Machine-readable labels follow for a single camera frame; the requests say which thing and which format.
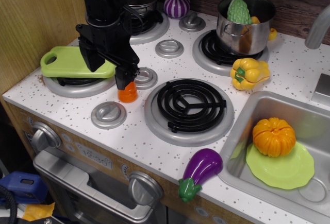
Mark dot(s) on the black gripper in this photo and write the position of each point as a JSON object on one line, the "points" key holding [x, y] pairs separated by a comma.
{"points": [[111, 43]]}

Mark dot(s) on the orange toy carrot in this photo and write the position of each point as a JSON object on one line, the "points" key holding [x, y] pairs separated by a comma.
{"points": [[129, 94]]}

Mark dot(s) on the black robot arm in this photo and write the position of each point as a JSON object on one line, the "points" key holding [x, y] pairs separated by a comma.
{"points": [[106, 12]]}

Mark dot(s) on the green plastic cutting board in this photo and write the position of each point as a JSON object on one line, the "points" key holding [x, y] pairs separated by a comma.
{"points": [[67, 62]]}

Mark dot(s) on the middle silver stove knob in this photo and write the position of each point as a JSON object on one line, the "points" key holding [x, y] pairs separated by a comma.
{"points": [[146, 78]]}

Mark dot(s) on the silver stove knob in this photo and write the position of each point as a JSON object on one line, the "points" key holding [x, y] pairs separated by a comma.
{"points": [[146, 78], [108, 115], [192, 23]]}

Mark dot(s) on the front left stove burner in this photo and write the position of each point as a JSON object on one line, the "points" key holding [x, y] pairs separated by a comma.
{"points": [[78, 87]]}

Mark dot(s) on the stove burner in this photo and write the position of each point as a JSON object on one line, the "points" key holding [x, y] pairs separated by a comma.
{"points": [[188, 112], [211, 57], [155, 32], [78, 87]]}

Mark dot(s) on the front silver stove knob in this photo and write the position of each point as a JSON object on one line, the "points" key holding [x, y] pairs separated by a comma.
{"points": [[108, 115]]}

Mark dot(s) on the upper middle silver knob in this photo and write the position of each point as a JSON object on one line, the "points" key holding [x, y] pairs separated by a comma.
{"points": [[169, 49]]}

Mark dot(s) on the back left stove burner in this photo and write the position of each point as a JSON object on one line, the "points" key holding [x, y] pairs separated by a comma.
{"points": [[155, 32]]}

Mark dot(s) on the front right stove burner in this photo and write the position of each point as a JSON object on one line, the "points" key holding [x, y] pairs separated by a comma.
{"points": [[188, 112]]}

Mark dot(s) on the purple white striped toy onion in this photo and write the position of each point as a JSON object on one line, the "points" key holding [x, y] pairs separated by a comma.
{"points": [[176, 8]]}

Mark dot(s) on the left oven dial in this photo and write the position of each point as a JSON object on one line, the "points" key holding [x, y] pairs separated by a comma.
{"points": [[44, 137]]}

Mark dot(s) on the oven dial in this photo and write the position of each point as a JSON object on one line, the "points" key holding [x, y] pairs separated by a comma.
{"points": [[44, 137], [143, 189]]}

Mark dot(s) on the back silver stove knob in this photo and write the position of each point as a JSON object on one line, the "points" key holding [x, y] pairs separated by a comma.
{"points": [[192, 23]]}

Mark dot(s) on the back right stove burner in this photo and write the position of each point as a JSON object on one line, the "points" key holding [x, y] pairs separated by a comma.
{"points": [[211, 57]]}

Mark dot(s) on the right oven dial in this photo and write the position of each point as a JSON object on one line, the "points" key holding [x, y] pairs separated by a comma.
{"points": [[143, 189]]}

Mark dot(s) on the purple toy eggplant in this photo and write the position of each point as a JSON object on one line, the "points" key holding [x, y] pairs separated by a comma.
{"points": [[204, 164]]}

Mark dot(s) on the yellow toy bell pepper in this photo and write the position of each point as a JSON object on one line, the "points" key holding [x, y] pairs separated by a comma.
{"points": [[246, 73]]}

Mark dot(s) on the green toy bitter gourd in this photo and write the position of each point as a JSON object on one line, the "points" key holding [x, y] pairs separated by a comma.
{"points": [[238, 12]]}

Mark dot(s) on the silver pot with green vegetable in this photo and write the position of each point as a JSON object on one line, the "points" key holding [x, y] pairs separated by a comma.
{"points": [[245, 39]]}

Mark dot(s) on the blue device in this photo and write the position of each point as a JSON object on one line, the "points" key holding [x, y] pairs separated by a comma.
{"points": [[26, 188]]}

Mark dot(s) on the yellow cloth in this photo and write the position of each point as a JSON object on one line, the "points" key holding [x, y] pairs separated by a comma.
{"points": [[38, 211]]}

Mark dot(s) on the yellow toy behind pot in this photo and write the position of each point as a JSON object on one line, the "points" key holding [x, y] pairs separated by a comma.
{"points": [[272, 34]]}

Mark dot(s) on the orange toy pumpkin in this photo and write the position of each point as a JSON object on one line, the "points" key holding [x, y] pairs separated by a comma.
{"points": [[273, 137]]}

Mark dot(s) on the silver faucet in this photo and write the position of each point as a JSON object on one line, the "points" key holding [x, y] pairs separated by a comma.
{"points": [[318, 30]]}

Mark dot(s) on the light green plastic plate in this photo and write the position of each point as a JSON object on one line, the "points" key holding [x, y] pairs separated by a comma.
{"points": [[288, 172]]}

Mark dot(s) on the silver toy sink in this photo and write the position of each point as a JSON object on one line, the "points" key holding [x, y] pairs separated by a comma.
{"points": [[311, 125]]}

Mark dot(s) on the silver oven door handle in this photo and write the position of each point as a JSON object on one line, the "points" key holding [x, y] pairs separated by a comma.
{"points": [[90, 196]]}

